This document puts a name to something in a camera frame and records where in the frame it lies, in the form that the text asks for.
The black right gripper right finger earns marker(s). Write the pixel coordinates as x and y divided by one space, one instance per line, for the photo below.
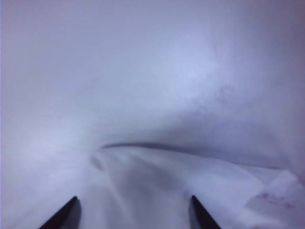
205 221

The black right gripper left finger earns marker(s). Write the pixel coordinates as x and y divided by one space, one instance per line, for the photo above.
54 221

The white wet wipe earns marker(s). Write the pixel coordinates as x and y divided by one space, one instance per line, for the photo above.
155 186

